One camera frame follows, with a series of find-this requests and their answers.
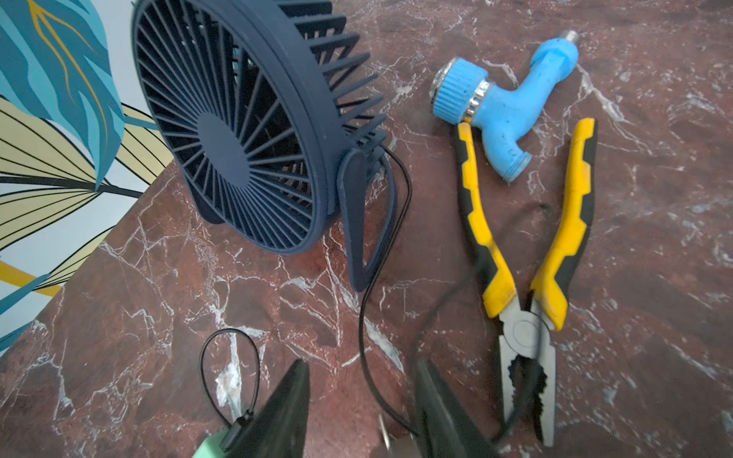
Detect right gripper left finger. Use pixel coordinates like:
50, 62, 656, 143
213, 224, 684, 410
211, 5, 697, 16
225, 359, 310, 457

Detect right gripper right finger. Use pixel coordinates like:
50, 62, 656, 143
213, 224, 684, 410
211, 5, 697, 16
415, 360, 498, 457

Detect green usb charger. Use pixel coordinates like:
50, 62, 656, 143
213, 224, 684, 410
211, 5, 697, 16
193, 431, 228, 458

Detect black usb cable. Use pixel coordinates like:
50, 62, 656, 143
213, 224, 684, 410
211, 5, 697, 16
197, 142, 551, 448

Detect pink usb charger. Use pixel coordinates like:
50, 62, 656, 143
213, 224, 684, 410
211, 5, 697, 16
370, 414, 422, 458

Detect navy blue mini fan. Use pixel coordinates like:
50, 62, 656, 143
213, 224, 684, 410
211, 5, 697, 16
131, 0, 396, 292

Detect yellow black pliers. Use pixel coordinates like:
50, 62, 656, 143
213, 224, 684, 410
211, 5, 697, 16
452, 118, 599, 447

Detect blue plastic faucet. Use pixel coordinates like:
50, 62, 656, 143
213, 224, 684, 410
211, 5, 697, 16
429, 31, 580, 183

